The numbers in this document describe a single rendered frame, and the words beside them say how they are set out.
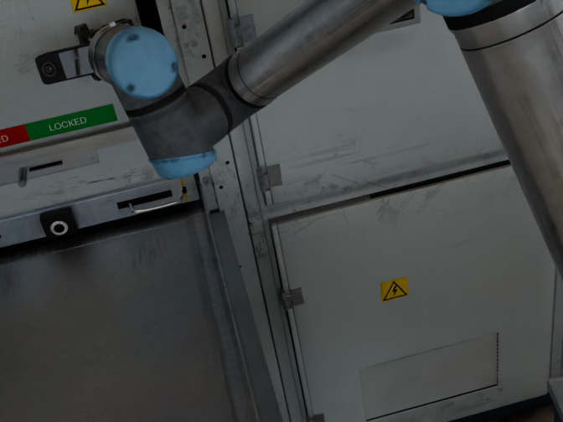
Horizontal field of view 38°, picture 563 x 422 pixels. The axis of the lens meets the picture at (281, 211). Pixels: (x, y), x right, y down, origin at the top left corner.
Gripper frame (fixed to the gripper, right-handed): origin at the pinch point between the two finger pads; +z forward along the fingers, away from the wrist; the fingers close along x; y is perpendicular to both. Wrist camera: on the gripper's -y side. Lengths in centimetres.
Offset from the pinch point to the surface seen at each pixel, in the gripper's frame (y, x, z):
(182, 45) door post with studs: 15.8, -4.1, -6.1
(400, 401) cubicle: 46, -105, 11
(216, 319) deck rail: 3, -45, -24
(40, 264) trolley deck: -19.1, -36.4, 9.3
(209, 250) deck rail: 8.7, -40.4, -7.3
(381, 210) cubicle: 46, -48, -5
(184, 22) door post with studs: 17.0, -0.4, -7.4
